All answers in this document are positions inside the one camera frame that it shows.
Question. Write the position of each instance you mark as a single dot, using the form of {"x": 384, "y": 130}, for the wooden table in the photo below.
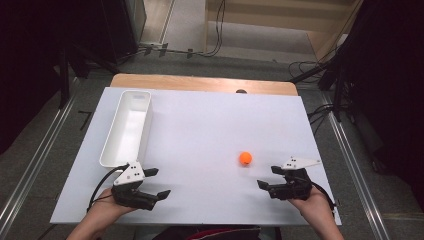
{"x": 200, "y": 82}

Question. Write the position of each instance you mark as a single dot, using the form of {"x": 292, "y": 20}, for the black curtain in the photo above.
{"x": 390, "y": 83}
{"x": 30, "y": 66}

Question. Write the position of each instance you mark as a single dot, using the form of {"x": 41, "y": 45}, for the white power strip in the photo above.
{"x": 153, "y": 45}

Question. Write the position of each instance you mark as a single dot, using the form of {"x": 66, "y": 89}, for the orange ball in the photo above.
{"x": 245, "y": 158}

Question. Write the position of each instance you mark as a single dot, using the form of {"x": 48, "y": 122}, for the person's left hand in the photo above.
{"x": 103, "y": 206}

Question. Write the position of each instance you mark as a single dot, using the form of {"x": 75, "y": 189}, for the white plastic bin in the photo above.
{"x": 128, "y": 133}

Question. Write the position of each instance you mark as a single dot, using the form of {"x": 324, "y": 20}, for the metal floor rail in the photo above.
{"x": 36, "y": 160}
{"x": 353, "y": 160}

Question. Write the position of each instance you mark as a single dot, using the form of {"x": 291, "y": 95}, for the dark cabinet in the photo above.
{"x": 123, "y": 26}

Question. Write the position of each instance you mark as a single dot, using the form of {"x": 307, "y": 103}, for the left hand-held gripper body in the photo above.
{"x": 128, "y": 175}

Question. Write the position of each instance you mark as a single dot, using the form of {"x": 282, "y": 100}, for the person's right hand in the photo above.
{"x": 316, "y": 206}

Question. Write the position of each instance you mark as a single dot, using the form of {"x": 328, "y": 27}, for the person's dark red clothing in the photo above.
{"x": 220, "y": 233}

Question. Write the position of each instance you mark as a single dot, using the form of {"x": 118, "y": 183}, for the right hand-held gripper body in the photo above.
{"x": 295, "y": 186}

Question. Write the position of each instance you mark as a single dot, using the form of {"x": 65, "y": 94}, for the black metal stand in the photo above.
{"x": 338, "y": 93}

